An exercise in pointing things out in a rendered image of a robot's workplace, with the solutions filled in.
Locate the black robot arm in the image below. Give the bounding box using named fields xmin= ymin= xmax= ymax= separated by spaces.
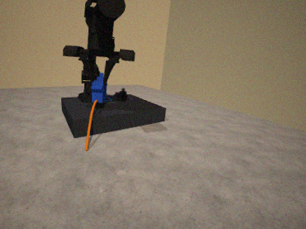
xmin=81 ymin=0 xmax=126 ymax=97

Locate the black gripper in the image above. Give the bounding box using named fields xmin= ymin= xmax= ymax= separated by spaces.
xmin=63 ymin=24 xmax=136 ymax=86

